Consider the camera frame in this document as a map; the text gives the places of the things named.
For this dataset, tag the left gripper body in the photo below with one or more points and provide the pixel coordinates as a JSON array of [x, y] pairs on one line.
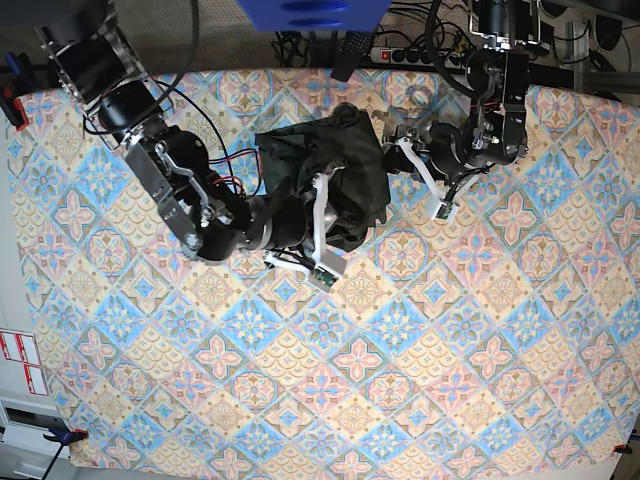
[[451, 155]]

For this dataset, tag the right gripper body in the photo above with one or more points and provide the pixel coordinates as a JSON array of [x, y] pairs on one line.
[[284, 218]]

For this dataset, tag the dark green long-sleeve shirt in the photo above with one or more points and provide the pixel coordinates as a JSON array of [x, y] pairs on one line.
[[344, 146]]

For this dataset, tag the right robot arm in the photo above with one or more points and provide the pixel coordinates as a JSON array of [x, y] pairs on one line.
[[207, 213]]

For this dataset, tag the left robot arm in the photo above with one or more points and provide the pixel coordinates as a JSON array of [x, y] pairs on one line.
[[497, 77]]

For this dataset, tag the black remote control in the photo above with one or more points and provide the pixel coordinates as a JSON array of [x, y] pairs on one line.
[[355, 48]]

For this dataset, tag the colourful patterned tablecloth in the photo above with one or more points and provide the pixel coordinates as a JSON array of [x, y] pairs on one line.
[[503, 342]]

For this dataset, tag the red white label stickers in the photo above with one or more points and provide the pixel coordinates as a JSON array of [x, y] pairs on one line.
[[20, 349]]

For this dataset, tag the blue orange clamp upper left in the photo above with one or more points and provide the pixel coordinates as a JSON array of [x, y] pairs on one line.
[[13, 85]]

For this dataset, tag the blue orange clamp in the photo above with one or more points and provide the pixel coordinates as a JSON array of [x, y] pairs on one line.
[[13, 85], [64, 436]]

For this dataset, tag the blue orange clamp lower left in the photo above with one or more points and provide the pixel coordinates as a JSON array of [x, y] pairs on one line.
[[64, 436]]

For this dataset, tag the orange clamp lower right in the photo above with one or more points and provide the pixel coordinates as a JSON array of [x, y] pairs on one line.
[[623, 449]]

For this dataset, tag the white power strip red switch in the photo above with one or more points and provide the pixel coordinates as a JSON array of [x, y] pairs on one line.
[[395, 56]]

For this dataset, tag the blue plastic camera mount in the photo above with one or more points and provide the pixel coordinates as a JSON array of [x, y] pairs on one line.
[[310, 15]]

